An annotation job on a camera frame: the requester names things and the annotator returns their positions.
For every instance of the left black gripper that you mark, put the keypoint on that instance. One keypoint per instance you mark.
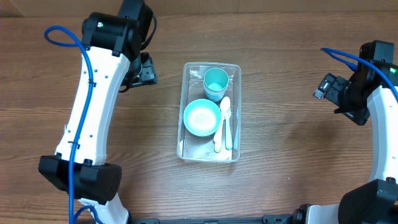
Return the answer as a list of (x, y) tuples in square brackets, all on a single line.
[(147, 73)]

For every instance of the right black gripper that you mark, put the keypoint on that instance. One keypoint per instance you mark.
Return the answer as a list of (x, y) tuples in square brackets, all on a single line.
[(329, 94)]

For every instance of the white plastic spoon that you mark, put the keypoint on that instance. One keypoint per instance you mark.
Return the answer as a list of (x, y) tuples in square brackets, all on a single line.
[(224, 106)]

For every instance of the light blue plastic fork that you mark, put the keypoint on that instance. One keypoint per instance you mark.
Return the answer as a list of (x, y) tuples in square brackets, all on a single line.
[(228, 135)]

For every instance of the light blue bowl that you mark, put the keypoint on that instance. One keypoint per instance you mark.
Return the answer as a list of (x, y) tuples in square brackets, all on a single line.
[(202, 117)]

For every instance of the yellow plastic fork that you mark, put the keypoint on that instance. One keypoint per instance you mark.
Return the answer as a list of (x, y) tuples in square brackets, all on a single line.
[(217, 146)]

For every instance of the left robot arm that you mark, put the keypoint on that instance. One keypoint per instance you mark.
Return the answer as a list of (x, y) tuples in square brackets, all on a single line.
[(114, 60)]

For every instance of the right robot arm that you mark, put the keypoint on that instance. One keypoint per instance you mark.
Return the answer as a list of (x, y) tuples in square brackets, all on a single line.
[(370, 94)]

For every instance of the clear plastic container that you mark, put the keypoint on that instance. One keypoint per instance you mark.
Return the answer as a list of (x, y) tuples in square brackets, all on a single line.
[(194, 148)]

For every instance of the teal top cup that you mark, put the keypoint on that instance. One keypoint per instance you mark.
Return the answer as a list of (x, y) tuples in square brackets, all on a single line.
[(216, 79)]

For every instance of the light blue lower cup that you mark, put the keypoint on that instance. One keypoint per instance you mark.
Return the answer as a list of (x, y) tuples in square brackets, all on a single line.
[(214, 95)]

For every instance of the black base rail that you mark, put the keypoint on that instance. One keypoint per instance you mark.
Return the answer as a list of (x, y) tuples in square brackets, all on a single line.
[(266, 219)]

